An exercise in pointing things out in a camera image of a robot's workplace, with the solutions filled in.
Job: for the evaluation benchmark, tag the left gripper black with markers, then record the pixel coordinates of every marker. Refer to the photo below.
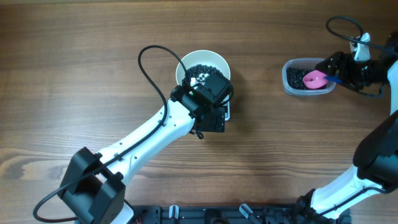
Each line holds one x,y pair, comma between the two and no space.
217,124

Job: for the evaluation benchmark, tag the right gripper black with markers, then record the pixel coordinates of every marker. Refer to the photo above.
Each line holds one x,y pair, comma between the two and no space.
337,58

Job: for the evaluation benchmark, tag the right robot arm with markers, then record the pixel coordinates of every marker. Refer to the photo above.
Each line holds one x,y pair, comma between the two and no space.
374,168

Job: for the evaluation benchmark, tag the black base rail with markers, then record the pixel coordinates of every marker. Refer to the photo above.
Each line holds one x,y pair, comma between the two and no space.
243,214

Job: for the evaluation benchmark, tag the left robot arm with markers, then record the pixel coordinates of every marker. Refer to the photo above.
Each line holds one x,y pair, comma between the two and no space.
94,184

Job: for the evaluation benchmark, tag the pink scoop blue handle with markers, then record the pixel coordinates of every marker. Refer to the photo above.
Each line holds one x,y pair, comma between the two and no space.
316,79

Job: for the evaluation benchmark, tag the white digital kitchen scale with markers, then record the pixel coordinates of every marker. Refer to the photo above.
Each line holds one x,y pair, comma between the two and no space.
227,113

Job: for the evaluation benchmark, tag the black beans in bowl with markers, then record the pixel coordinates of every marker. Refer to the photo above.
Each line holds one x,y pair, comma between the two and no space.
193,71

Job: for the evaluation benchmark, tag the clear plastic container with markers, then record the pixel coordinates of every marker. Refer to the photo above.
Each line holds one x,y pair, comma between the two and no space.
304,64

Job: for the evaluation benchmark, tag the white bowl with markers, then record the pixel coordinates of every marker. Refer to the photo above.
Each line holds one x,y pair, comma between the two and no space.
209,58

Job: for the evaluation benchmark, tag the black beans in container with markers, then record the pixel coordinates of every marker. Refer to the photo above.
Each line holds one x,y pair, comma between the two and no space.
295,78

